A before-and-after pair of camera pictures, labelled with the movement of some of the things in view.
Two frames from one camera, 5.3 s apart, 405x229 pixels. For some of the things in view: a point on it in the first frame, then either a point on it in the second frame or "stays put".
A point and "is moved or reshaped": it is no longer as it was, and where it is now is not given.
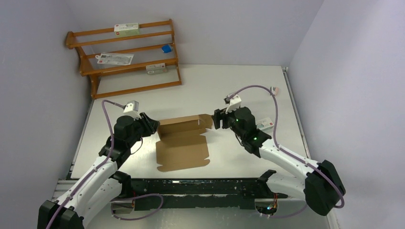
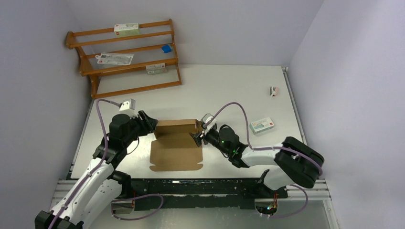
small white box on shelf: (157, 68) stays put
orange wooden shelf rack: (126, 58) stays put
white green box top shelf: (126, 29) stays put
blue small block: (166, 48) stays put
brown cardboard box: (181, 146) is moved or reshaped
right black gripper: (219, 115) → (198, 137)
